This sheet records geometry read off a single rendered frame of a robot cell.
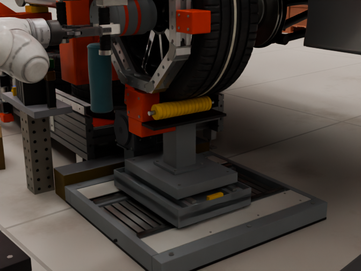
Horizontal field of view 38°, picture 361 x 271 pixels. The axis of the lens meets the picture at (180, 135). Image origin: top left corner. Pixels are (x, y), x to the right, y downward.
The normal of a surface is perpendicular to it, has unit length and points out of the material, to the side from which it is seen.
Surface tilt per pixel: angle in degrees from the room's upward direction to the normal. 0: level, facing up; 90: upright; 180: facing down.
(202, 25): 90
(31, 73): 108
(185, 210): 90
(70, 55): 90
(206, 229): 0
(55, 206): 0
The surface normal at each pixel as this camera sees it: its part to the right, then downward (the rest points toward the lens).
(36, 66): 0.65, 0.53
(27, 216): 0.00, -0.95
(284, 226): 0.58, 0.25
